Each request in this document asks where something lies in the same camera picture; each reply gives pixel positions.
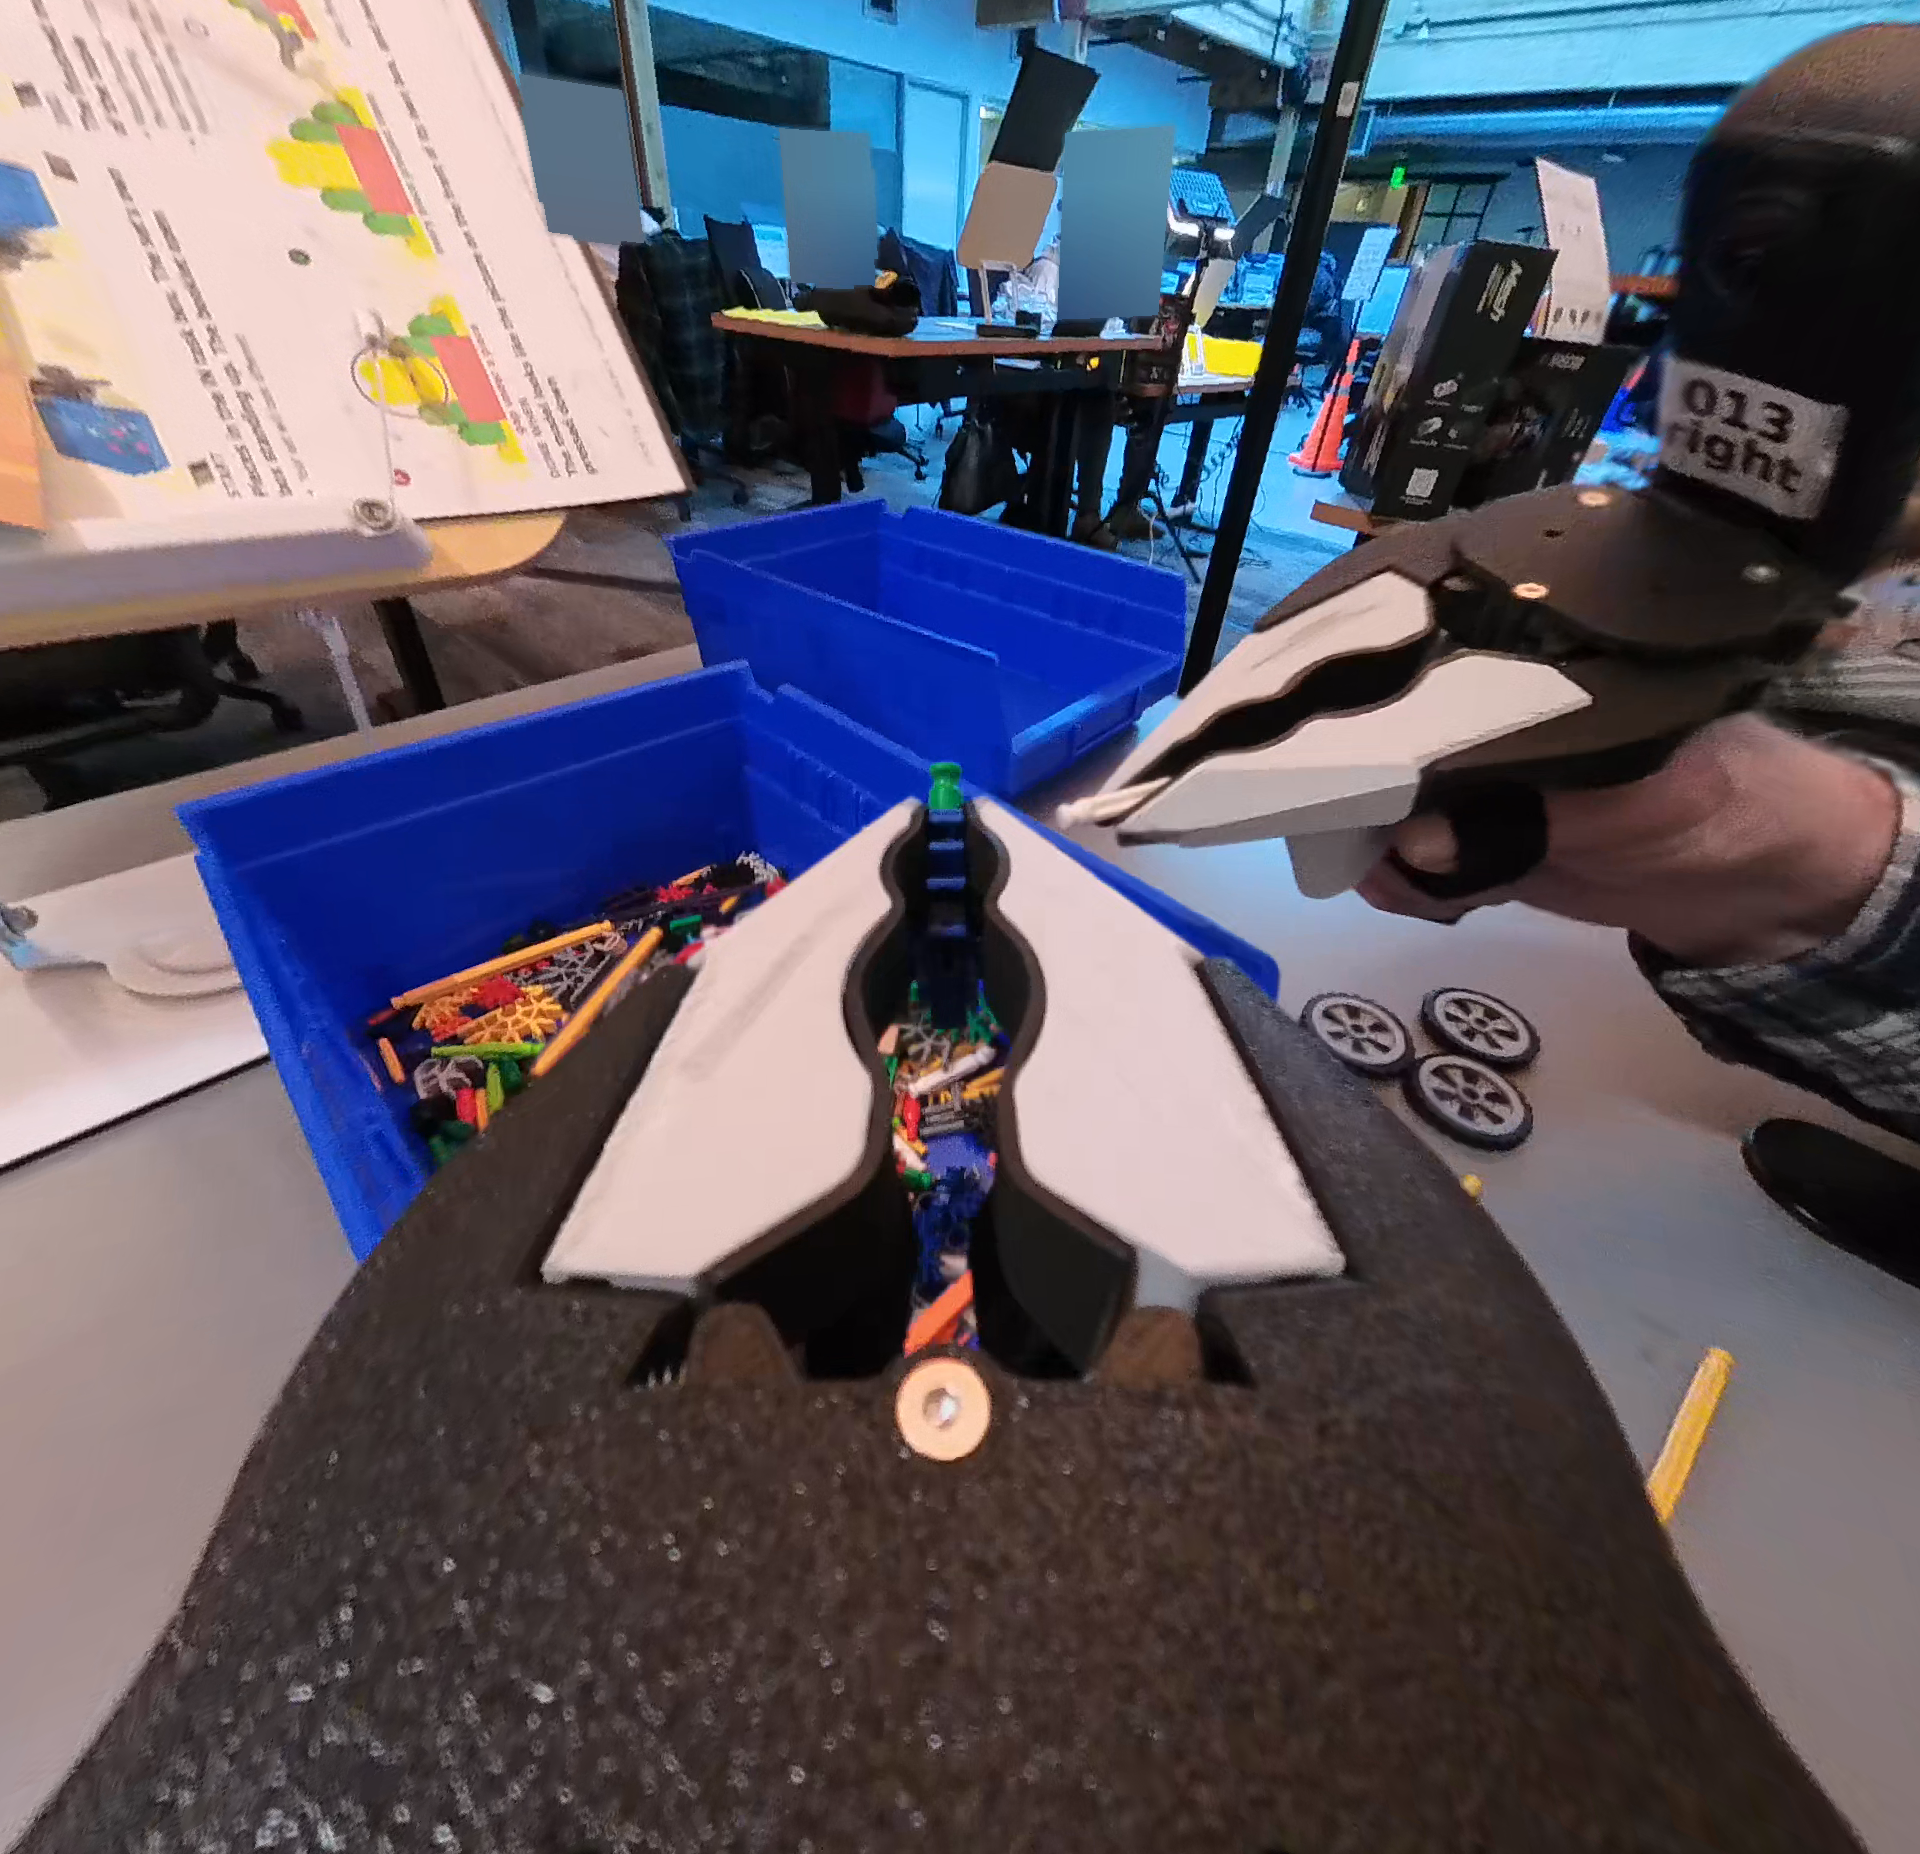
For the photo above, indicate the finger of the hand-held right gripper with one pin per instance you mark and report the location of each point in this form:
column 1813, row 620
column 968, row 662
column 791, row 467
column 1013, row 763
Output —
column 1349, row 771
column 1319, row 641

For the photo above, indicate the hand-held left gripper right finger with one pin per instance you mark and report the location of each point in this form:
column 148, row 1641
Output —
column 1171, row 1136

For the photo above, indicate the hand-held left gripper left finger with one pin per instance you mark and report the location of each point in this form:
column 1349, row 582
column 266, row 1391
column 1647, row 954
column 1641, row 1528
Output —
column 720, row 1136

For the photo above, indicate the white plastic rod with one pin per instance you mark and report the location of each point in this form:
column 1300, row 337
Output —
column 1095, row 805

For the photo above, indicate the blue snowflake connector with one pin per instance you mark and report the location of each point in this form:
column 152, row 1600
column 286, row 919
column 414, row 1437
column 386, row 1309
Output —
column 947, row 879

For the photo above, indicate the green plastic rod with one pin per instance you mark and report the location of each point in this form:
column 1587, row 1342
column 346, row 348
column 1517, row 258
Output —
column 947, row 789

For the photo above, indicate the blue bin of toy parts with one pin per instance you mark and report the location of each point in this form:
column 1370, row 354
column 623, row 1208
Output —
column 302, row 909

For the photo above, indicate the yellow plastic rod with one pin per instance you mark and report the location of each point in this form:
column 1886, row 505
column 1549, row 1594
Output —
column 1691, row 1437

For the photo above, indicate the person's right forearm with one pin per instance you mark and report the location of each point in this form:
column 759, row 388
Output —
column 1801, row 1017

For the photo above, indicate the person's right hand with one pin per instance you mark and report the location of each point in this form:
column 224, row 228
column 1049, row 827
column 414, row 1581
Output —
column 1725, row 850

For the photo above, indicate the wooden table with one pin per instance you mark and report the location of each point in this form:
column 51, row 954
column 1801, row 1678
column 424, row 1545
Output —
column 1358, row 517

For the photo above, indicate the small black product box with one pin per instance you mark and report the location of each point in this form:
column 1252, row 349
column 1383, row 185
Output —
column 1577, row 412

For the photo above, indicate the orange traffic cone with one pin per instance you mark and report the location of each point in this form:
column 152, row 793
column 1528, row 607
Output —
column 1332, row 422

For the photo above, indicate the pile of colourful toy pieces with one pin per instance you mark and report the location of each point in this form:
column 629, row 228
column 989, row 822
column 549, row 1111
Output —
column 511, row 1017

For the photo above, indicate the yellow tray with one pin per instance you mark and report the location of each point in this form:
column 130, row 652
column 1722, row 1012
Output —
column 1228, row 354

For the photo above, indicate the black metal pole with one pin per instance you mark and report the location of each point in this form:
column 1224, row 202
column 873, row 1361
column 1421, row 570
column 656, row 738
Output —
column 1288, row 327

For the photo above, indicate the paper sign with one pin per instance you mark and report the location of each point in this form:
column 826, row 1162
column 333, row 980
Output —
column 1569, row 237

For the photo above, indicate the blue plastic bin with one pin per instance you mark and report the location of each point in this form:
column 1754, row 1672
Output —
column 927, row 641

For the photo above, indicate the studio light panel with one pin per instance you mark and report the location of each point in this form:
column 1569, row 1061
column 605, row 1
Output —
column 1201, row 195

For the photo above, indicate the wooden office desk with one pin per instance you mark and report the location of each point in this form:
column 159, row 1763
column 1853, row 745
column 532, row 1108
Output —
column 898, row 337

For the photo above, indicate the black stand foot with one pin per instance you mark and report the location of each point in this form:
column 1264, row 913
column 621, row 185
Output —
column 1846, row 1192

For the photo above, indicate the white flat board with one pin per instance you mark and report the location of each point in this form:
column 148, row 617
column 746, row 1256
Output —
column 90, row 1061

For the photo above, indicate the bagged instruction sheets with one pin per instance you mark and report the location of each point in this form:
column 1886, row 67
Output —
column 210, row 556

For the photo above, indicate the white instruction sheet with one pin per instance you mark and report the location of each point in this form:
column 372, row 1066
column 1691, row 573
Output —
column 379, row 309

